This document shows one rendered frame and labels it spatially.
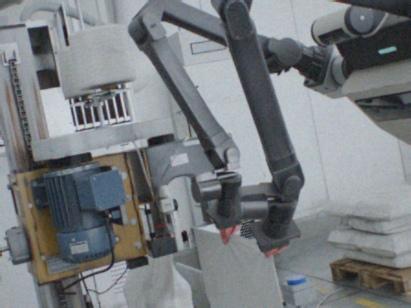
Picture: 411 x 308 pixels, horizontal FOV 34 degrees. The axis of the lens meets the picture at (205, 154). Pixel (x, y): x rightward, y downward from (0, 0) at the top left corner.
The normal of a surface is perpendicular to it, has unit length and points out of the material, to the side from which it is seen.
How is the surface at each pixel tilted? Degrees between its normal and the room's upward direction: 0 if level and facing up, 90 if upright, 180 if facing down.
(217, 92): 90
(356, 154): 90
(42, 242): 90
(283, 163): 117
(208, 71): 90
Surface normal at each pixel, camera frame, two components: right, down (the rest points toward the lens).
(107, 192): 0.73, -0.11
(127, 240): 0.38, -0.03
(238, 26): 0.18, 0.46
